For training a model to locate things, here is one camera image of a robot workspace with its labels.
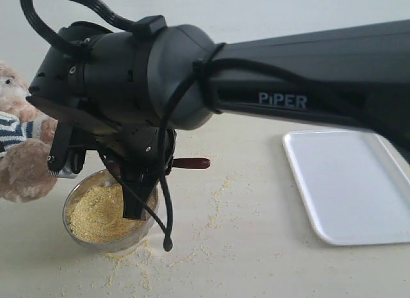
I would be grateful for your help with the beige teddy bear striped sweater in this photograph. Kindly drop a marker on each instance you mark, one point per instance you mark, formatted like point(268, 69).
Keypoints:
point(26, 138)

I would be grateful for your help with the dark red wooden spoon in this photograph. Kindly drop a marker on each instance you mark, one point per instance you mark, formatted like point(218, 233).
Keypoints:
point(182, 163)

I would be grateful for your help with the yellow millet grain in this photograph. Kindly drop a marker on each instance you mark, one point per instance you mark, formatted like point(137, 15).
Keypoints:
point(98, 216)

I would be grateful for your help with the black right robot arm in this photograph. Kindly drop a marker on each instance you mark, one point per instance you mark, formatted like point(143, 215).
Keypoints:
point(126, 93)

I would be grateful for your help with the steel bowl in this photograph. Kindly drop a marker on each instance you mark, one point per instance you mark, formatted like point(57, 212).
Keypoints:
point(101, 178)

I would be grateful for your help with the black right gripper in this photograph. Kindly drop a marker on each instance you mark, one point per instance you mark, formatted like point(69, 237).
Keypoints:
point(131, 154)

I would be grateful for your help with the white plastic tray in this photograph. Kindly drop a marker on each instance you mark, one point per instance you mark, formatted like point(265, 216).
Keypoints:
point(353, 190)

